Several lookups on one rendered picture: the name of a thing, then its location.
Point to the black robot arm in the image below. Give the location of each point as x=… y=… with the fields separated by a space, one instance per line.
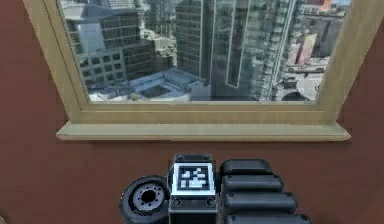
x=253 y=200

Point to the window with pale wooden frame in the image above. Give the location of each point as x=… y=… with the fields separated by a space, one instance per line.
x=200 y=60

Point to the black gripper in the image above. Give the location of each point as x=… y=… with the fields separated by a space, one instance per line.
x=146 y=200

